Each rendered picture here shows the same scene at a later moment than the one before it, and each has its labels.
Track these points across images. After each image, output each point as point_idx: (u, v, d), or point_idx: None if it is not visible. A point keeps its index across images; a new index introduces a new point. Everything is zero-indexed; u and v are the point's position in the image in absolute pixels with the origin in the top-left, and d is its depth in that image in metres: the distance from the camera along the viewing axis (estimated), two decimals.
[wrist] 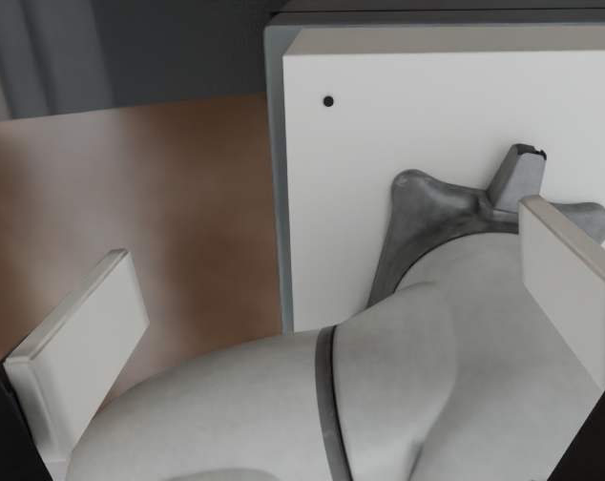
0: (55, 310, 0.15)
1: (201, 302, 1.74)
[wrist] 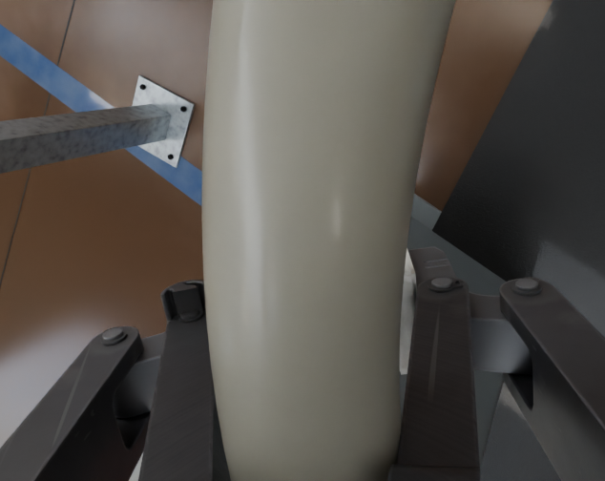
0: None
1: None
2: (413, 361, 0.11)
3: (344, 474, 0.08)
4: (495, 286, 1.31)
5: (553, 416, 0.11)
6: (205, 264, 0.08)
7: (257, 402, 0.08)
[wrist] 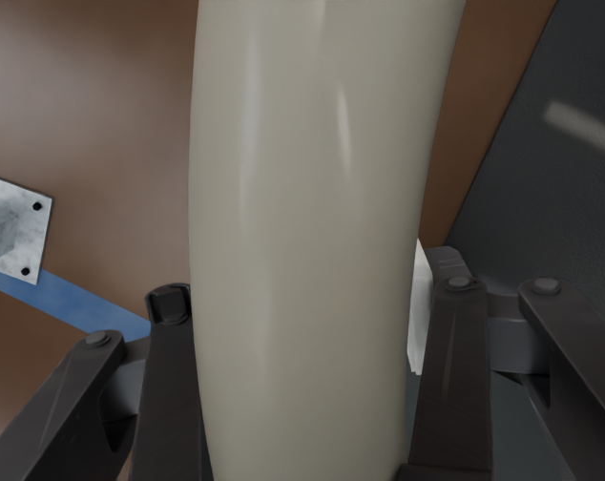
0: None
1: None
2: (428, 360, 0.11)
3: None
4: (499, 389, 1.08)
5: (570, 417, 0.11)
6: (193, 285, 0.07)
7: (251, 437, 0.07)
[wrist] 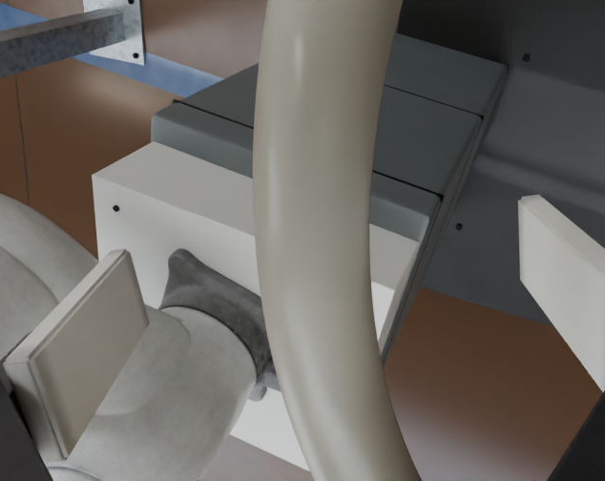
0: (55, 310, 0.15)
1: None
2: None
3: None
4: (470, 62, 1.27)
5: None
6: None
7: None
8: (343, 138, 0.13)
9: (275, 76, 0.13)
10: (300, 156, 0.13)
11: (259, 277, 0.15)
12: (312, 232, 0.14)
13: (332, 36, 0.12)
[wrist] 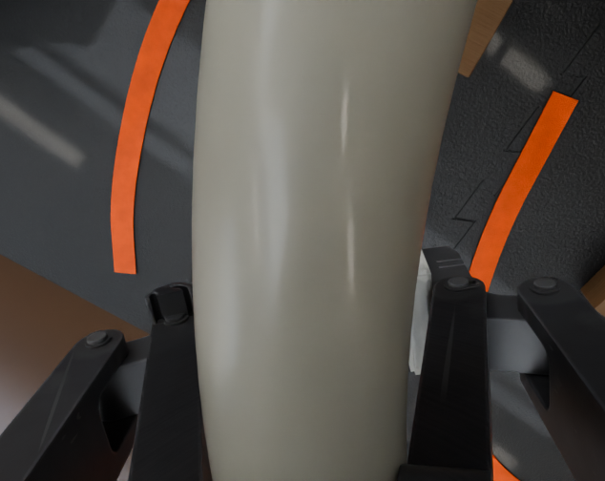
0: None
1: None
2: (427, 360, 0.11)
3: None
4: None
5: (569, 417, 0.11)
6: None
7: None
8: (368, 251, 0.06)
9: (226, 127, 0.06)
10: (281, 285, 0.06)
11: (211, 470, 0.09)
12: (307, 424, 0.07)
13: (348, 43, 0.05)
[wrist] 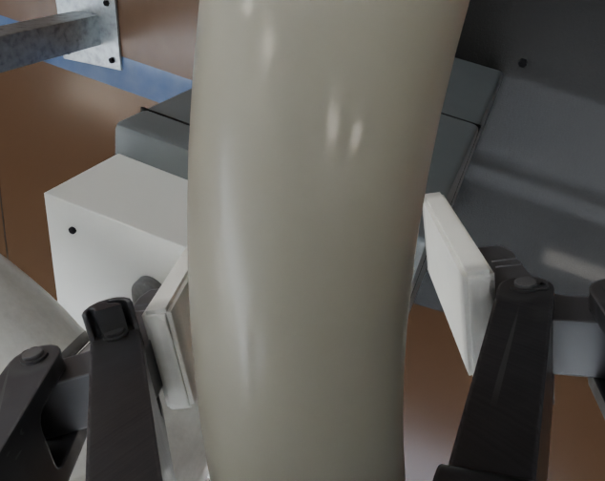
0: (173, 272, 0.17)
1: None
2: (482, 361, 0.11)
3: None
4: (465, 68, 1.20)
5: None
6: None
7: None
8: (361, 236, 0.06)
9: (219, 110, 0.06)
10: (273, 270, 0.06)
11: (206, 458, 0.09)
12: (300, 411, 0.07)
13: (341, 24, 0.05)
